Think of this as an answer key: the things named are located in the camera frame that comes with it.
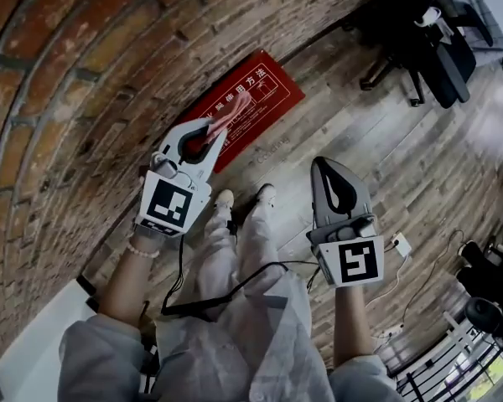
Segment small white camera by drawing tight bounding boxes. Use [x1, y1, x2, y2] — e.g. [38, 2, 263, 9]
[414, 7, 442, 28]

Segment black office chair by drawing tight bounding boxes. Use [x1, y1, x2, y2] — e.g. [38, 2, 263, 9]
[343, 0, 494, 109]

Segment white bead bracelet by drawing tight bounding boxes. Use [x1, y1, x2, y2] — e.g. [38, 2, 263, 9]
[125, 243, 160, 260]

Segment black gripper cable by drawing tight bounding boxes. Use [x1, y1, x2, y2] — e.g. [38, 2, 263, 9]
[167, 260, 322, 322]
[161, 234, 185, 316]

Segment grey wrist strap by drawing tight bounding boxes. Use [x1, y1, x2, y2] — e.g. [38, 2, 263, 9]
[132, 223, 165, 247]

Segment white floor cable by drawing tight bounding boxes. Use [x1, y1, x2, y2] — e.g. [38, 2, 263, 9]
[366, 253, 412, 309]

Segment white power strip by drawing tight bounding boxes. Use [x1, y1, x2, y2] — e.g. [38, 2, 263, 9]
[392, 232, 412, 255]

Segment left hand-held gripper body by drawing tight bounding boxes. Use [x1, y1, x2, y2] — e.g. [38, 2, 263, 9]
[134, 151, 213, 238]

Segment person in white shirt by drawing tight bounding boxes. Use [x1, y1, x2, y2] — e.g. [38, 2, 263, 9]
[58, 272, 403, 402]

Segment pink cloth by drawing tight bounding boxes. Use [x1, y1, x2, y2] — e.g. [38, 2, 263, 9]
[207, 90, 255, 142]

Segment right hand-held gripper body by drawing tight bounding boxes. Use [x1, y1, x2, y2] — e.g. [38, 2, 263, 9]
[305, 214, 386, 288]

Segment black metal railing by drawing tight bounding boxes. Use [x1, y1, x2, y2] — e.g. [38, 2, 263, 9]
[396, 320, 503, 402]

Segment person's white shoe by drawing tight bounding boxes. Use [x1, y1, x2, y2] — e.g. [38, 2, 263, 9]
[255, 183, 277, 207]
[212, 189, 235, 213]

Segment red fire extinguisher box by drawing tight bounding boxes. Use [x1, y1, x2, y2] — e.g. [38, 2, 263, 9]
[174, 49, 306, 174]

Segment person's left forearm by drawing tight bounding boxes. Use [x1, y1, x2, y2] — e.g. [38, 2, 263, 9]
[96, 240, 164, 330]

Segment person's white trousers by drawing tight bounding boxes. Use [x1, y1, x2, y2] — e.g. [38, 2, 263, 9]
[184, 194, 277, 309]

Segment person's right forearm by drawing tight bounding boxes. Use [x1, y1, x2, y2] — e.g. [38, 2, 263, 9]
[333, 285, 376, 370]

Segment person's right white shoe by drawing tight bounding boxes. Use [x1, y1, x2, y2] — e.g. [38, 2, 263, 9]
[255, 183, 277, 207]

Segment person's left white shoe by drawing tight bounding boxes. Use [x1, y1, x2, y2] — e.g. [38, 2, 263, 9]
[212, 189, 235, 213]

